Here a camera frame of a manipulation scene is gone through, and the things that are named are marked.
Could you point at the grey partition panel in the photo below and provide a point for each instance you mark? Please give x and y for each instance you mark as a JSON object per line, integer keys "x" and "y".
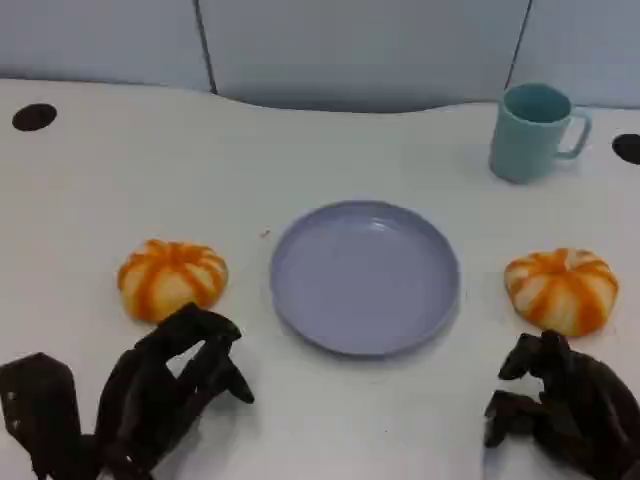
{"x": 360, "y": 45}
{"x": 585, "y": 40}
{"x": 95, "y": 35}

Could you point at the pale green mug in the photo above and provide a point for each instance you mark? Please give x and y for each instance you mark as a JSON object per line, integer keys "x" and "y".
{"x": 525, "y": 145}

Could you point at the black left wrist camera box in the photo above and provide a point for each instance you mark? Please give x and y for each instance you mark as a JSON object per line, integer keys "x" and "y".
{"x": 40, "y": 405}

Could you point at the lilac plate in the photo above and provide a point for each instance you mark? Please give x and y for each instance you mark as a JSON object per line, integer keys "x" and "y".
{"x": 365, "y": 280}

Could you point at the orange white toy bread roll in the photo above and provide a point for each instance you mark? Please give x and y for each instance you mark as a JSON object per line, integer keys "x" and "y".
{"x": 560, "y": 292}
{"x": 170, "y": 275}

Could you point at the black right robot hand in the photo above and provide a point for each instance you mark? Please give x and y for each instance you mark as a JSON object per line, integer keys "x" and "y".
{"x": 585, "y": 410}

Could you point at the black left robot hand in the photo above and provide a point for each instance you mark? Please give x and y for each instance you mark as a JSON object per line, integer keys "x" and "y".
{"x": 140, "y": 390}

